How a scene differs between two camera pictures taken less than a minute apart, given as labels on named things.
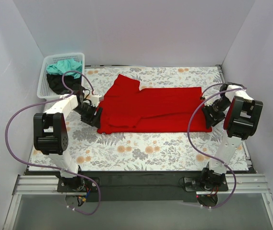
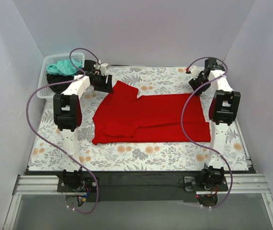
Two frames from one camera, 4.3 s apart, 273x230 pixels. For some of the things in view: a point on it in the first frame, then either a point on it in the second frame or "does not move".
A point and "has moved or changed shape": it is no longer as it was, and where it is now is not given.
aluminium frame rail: [238, 184] does not move
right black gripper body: [212, 116] -> [197, 85]
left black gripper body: [91, 116] -> [105, 83]
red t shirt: [126, 109] has moved or changed shape
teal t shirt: [61, 66] does not move
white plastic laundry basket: [44, 91] does not move
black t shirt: [55, 83] does not move
